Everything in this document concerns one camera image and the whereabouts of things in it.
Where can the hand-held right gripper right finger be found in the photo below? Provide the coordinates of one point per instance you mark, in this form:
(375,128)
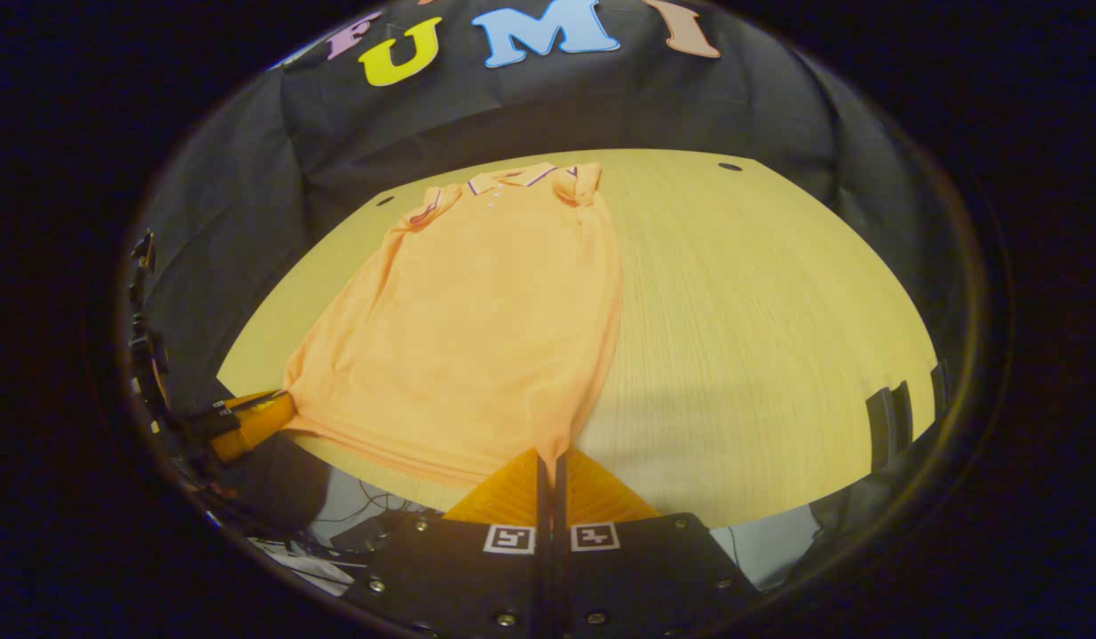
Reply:
(627,577)

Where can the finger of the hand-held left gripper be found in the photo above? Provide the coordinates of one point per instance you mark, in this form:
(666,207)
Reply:
(250,424)

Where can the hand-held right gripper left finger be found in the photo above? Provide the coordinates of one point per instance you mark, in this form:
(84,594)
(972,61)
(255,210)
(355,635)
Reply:
(477,577)

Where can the orange T-shirt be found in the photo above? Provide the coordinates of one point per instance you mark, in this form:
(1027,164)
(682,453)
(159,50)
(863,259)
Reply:
(477,337)

